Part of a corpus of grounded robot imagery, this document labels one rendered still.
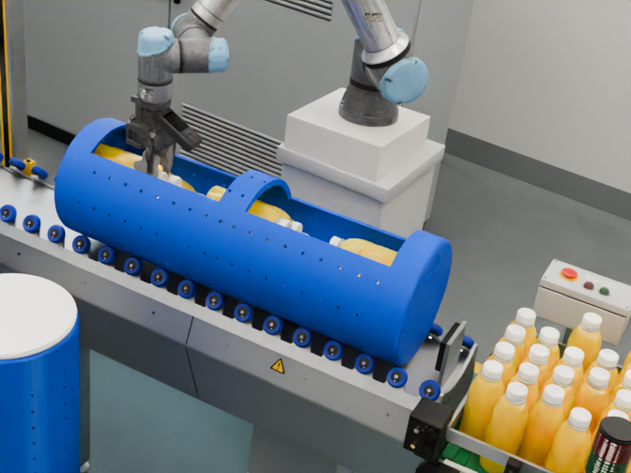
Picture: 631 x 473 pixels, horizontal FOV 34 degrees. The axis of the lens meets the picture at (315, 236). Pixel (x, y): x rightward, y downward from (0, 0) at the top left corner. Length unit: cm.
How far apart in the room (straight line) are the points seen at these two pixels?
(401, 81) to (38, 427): 108
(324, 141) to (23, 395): 94
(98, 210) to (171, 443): 120
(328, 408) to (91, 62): 272
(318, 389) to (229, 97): 215
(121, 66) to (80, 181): 220
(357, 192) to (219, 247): 47
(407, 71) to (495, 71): 268
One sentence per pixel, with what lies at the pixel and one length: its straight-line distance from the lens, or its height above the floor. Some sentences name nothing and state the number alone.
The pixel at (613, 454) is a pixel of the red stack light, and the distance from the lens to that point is 172.
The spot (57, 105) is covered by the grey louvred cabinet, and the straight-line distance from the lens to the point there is 489.
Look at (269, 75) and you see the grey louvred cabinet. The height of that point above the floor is 72.
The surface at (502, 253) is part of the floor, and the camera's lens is 453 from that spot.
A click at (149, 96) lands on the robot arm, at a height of 137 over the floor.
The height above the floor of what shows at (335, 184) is 110.
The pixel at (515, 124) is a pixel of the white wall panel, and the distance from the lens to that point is 505.
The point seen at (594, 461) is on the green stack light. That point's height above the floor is 120.
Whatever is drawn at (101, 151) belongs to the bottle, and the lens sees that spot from 243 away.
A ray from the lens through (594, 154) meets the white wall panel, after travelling 496.
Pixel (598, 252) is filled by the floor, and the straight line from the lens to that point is 473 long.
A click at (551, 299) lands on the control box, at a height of 106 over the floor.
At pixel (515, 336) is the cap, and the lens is 214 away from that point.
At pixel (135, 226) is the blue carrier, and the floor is 110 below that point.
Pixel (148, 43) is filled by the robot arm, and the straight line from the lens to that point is 220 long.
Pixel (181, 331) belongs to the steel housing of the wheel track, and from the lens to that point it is 238.
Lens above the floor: 232
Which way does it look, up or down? 32 degrees down
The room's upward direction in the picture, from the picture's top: 8 degrees clockwise
